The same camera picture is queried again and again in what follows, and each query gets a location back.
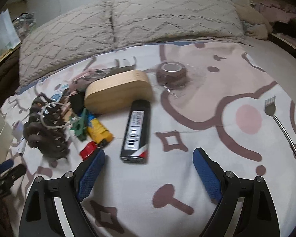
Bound green clip with white cord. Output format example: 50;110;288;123
38;102;87;141

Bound brown claw hair clip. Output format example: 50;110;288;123
23;93;69;160

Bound red lighter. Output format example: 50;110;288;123
80;141;98;161

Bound black lighter with barcode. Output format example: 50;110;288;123
120;100;151;163

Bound metal back scratcher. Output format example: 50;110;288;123
263;95;296;203

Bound pink hair clip pile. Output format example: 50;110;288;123
69;56;137;93

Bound cartoon print bed blanket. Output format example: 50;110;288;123
1;38;296;236

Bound white paper bag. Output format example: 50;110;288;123
0;9;21;56

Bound wooden oval box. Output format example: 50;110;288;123
84;70;153;114

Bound left beige textured pillow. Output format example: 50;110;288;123
19;1;114;87

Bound beige textured pillow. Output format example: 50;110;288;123
19;1;114;87
110;0;244;48

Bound brown tape roll in wrap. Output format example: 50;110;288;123
156;62;188;89

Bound crumpled beige blanket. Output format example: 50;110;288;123
234;4;273;40

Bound right beige textured pillow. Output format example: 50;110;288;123
110;0;244;48

